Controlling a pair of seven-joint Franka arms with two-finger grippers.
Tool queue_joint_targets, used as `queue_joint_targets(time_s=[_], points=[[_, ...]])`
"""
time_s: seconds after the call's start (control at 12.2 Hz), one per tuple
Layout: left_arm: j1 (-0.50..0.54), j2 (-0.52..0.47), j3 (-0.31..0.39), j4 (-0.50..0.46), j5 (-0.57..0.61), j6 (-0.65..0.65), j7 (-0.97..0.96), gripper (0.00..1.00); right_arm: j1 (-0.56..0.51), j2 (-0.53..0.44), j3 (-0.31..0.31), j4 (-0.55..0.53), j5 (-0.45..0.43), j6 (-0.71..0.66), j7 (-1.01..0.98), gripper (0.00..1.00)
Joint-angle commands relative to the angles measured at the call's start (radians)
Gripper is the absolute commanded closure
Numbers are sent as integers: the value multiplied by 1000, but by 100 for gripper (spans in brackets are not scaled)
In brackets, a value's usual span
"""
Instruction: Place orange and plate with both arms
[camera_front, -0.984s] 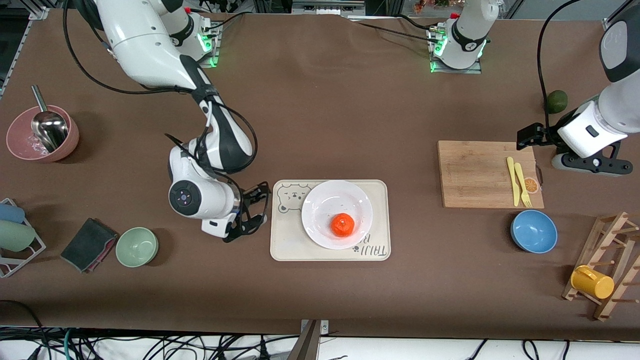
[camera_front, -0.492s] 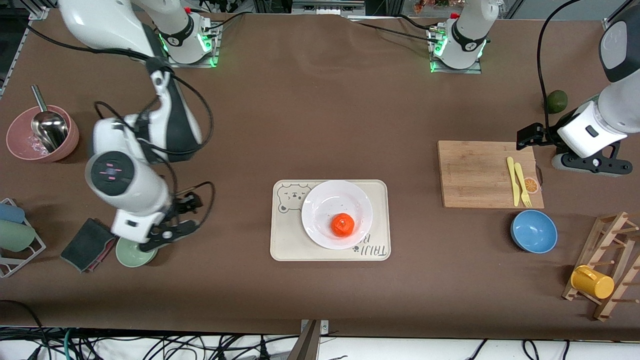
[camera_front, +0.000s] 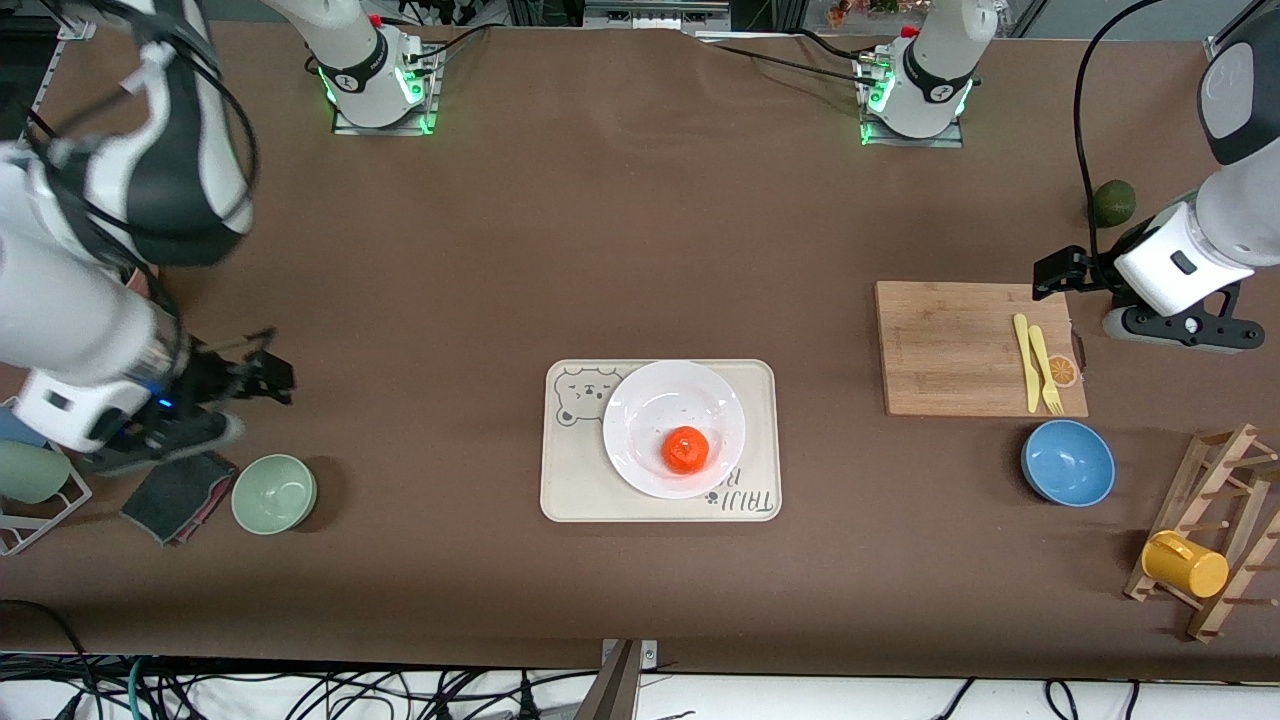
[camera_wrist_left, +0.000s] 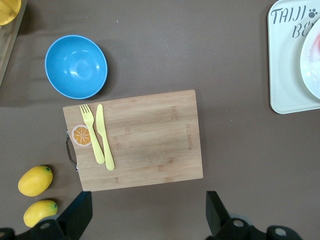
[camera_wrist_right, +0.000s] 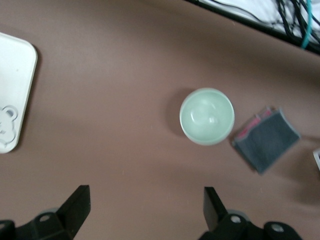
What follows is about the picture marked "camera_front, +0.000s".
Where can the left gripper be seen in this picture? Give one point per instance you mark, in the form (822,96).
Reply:
(1097,269)

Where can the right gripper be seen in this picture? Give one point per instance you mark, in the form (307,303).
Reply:
(213,379)

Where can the white round plate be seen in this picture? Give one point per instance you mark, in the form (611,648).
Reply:
(650,400)

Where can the orange mandarin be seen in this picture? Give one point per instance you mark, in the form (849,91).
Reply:
(686,450)

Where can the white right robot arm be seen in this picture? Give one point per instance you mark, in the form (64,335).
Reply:
(60,310)

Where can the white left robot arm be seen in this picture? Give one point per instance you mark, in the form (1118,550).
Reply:
(935,60)

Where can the green lime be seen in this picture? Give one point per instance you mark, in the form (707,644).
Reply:
(1114,204)

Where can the yellow plastic fork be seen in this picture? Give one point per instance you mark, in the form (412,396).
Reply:
(1045,370)

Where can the orange slice toy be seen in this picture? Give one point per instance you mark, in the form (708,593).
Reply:
(1063,372)

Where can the yellow plastic knife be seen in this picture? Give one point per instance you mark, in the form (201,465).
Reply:
(1027,370)

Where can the pale green bowl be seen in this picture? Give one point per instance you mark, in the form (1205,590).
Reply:
(274,494)

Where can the wooden cutting board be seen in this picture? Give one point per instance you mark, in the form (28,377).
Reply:
(950,350)

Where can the dark grey folded cloth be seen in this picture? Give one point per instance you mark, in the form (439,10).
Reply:
(175,500)

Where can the blue bowl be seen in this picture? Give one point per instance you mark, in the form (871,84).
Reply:
(1068,464)

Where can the wooden mug rack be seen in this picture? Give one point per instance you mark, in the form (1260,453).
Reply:
(1225,470)

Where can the pale green cup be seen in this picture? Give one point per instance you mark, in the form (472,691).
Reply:
(30,475)

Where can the blue cup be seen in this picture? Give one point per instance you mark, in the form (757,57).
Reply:
(10,428)

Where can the yellow mug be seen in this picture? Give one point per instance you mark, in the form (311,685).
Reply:
(1185,566)

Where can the cream tray with bear print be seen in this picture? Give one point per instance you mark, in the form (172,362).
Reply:
(575,480)

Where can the grey metal equipment box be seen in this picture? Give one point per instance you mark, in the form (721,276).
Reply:
(655,12)

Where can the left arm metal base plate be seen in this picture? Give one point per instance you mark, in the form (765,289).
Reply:
(915,141)

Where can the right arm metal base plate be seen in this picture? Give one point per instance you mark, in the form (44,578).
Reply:
(385,129)

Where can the aluminium frame corner profile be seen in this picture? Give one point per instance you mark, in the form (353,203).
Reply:
(1215,48)

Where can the aluminium frame rail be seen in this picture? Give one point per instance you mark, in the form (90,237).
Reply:
(45,85)

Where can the metal table edge bracket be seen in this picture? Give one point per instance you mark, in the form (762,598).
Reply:
(625,685)

